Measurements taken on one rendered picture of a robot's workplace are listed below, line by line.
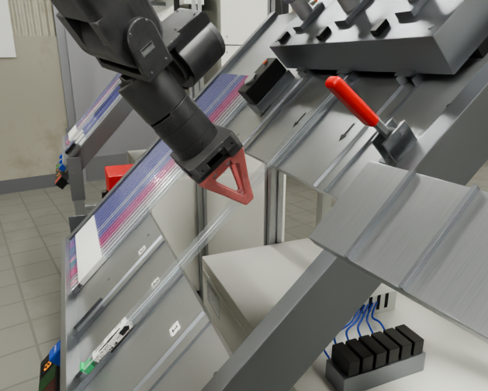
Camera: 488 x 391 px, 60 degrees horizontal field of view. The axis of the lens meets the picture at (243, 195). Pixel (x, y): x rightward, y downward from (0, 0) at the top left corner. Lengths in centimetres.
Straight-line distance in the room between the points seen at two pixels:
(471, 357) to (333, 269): 54
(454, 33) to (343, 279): 25
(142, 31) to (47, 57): 370
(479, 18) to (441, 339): 59
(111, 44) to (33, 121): 372
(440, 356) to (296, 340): 50
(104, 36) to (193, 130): 14
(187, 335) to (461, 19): 41
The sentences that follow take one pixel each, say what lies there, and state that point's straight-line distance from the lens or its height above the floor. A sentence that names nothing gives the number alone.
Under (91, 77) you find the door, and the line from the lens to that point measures 414.
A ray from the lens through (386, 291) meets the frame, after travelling 92.
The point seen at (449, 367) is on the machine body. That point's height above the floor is 62.
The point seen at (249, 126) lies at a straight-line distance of 69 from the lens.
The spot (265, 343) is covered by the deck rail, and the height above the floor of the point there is 88.
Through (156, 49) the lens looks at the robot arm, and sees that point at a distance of 43.
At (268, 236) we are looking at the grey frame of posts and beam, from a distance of 118.
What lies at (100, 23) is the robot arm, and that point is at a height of 114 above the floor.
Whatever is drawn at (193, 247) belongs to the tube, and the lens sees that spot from 53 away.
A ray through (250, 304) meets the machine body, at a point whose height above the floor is 62.
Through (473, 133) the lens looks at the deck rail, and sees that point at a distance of 43.
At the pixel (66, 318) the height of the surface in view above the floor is 73.
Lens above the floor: 111
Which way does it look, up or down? 18 degrees down
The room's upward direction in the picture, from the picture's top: straight up
